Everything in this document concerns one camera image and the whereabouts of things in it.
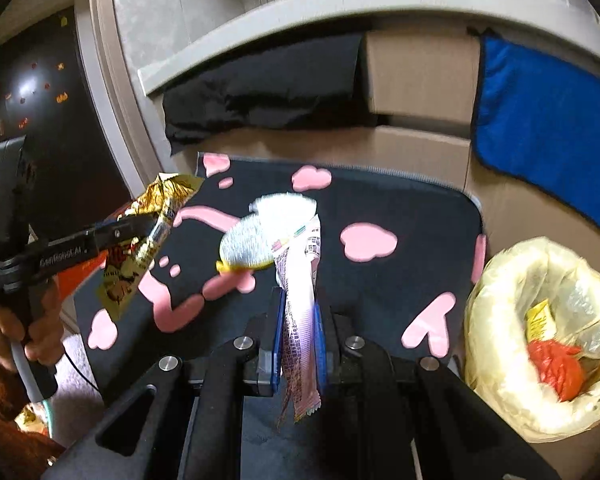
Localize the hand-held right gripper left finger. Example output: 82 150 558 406
42 287 287 480

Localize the black mat with pink hearts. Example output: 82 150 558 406
72 152 489 480

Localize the person's left hand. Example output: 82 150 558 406
0 279 66 372

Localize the silver foil snack bag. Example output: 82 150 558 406
217 192 319 277

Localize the orange red plastic bag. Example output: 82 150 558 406
527 339 587 404

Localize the purple and white wrapper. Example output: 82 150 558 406
272 212 324 430

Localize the black glossy door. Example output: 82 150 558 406
0 5 132 271

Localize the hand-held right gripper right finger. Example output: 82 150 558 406
314 300 561 480

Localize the gold snack wrapper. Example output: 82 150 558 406
96 172 205 322

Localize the blue towel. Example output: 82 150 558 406
470 29 600 240

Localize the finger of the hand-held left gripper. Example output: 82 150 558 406
93 211 159 256

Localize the black cloth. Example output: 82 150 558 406
161 32 377 159

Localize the person's left forearm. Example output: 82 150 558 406
0 350 67 480

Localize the trash bin with yellow liner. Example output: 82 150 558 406
463 236 600 444

